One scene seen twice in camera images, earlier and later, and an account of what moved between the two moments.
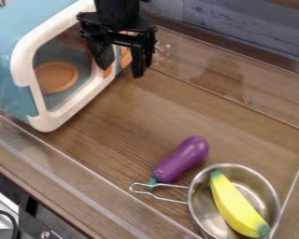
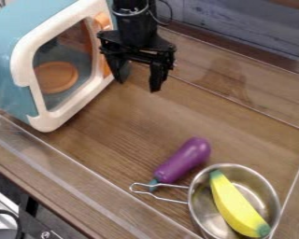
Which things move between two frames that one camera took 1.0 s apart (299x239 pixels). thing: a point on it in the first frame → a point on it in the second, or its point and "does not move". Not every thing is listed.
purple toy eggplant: x=185 y=159 does not move
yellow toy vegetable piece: x=237 y=205 does not move
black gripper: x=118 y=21 → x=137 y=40
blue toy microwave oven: x=47 y=77 does not move
